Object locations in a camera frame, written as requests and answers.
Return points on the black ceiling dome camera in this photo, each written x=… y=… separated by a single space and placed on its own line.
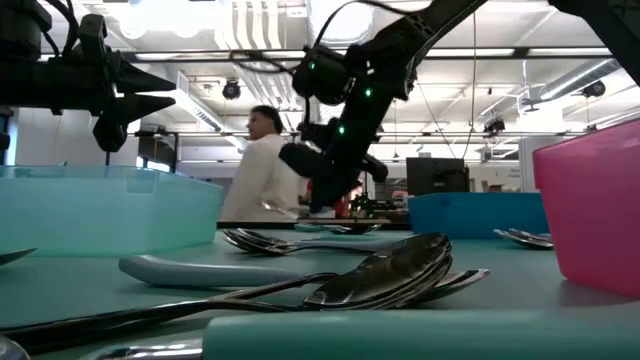
x=595 y=89
x=231 y=91

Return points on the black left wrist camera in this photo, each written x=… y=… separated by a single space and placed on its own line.
x=110 y=135

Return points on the white air duct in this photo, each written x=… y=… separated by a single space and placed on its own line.
x=200 y=112

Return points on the black background monitor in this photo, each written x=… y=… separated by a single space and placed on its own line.
x=435 y=175

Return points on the shiny metal spoon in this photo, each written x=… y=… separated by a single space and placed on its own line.
x=280 y=210

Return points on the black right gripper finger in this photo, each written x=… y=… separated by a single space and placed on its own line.
x=332 y=192
x=317 y=197

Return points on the translucent light teal bin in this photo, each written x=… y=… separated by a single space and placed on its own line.
x=100 y=215

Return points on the green table mat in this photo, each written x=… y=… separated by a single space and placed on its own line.
x=520 y=270

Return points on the black ceiling mounted device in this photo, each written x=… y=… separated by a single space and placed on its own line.
x=494 y=126

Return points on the pink plastic cup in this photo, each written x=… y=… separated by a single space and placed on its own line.
x=595 y=210

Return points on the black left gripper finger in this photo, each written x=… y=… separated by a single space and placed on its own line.
x=137 y=106
x=135 y=80

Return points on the black ceiling beam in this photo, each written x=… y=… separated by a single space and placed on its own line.
x=225 y=55

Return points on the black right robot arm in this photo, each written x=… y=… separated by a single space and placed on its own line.
x=400 y=45

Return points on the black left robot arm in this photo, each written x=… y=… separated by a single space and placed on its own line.
x=40 y=85

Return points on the silver air duct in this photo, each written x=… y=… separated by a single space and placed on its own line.
x=575 y=80

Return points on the dark metal spoon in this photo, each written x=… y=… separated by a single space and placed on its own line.
x=150 y=319
x=410 y=250
x=470 y=277

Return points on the black background robot arm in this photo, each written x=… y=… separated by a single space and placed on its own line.
x=372 y=205

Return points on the blue plastic bin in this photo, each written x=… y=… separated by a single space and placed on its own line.
x=475 y=215

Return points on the brown cardboard box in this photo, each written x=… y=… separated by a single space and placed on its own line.
x=495 y=187

